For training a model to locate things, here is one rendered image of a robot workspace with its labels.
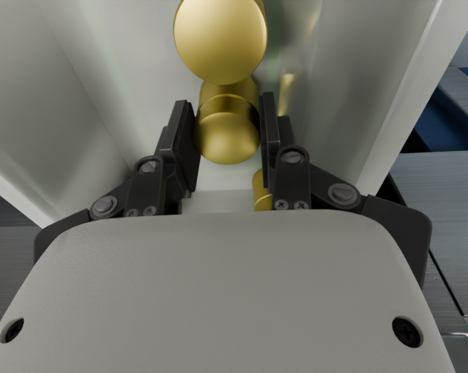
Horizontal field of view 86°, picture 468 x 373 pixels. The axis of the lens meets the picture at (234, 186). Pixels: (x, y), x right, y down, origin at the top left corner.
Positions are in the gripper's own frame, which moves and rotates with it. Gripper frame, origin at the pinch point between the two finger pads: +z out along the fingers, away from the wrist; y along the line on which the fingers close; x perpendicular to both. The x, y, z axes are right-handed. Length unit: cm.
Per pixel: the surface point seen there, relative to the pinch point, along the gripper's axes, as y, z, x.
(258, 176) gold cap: 1.4, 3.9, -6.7
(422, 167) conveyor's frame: 13.9, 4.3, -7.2
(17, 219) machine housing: -55, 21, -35
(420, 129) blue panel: 17.7, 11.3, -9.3
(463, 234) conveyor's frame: 13.7, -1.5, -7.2
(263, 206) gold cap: 1.7, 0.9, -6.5
